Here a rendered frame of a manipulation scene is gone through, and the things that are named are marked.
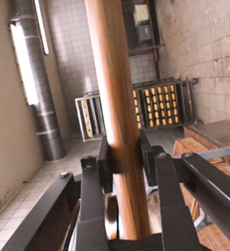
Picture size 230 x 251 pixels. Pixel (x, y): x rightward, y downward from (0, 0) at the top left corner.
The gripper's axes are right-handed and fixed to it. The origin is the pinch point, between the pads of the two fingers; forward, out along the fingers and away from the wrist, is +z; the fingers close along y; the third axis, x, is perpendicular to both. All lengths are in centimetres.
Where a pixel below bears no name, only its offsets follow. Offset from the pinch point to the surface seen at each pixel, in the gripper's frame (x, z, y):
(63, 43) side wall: 124, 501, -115
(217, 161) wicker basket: -51, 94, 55
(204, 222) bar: -44, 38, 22
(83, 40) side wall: 121, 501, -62
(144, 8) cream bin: 150, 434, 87
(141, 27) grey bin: 112, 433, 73
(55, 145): -78, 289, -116
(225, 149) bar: -40, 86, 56
